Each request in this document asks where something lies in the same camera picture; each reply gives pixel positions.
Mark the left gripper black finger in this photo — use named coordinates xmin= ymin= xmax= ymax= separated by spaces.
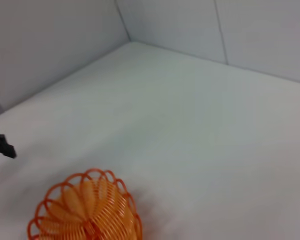
xmin=0 ymin=132 xmax=18 ymax=159

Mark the orange woven plastic basket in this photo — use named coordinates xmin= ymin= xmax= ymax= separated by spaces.
xmin=27 ymin=168 xmax=144 ymax=240

